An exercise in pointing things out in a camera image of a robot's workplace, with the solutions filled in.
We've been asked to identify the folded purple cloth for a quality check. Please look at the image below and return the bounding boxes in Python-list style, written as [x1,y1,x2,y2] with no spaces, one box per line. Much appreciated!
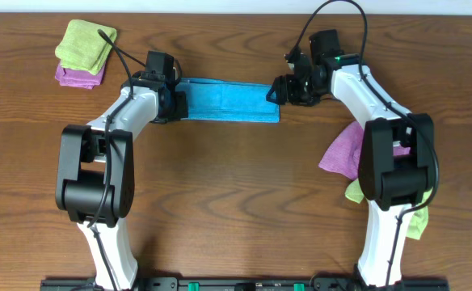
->
[55,64,105,90]

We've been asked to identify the crumpled purple cloth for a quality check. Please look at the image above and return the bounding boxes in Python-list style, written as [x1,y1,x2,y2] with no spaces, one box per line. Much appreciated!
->
[318,120,411,182]

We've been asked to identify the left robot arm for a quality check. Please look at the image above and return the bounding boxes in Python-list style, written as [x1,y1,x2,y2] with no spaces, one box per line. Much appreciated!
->
[55,78,188,290]

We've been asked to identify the folded green cloth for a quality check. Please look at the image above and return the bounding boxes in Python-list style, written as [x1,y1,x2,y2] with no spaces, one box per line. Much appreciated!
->
[55,19,117,75]

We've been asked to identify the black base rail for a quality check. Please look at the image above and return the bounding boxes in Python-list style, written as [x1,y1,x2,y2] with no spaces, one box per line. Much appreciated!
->
[40,277,451,291]

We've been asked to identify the blue microfiber cloth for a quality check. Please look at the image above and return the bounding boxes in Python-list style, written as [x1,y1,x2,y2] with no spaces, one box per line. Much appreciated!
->
[176,78,280,123]

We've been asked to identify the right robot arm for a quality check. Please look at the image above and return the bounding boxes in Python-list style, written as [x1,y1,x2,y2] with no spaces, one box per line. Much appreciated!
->
[267,53,439,290]

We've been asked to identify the crumpled green cloth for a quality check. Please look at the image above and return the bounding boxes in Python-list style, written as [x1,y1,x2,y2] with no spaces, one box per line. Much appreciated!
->
[344,179,429,240]

